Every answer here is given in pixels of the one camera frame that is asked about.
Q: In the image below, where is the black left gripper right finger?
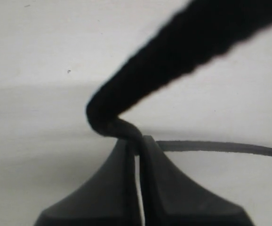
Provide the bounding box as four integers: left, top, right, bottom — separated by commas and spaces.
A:
140, 136, 253, 226

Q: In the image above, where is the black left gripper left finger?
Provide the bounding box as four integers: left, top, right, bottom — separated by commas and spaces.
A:
35, 140, 142, 226

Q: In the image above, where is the black cord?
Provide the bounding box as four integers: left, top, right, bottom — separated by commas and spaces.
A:
86, 0, 272, 159

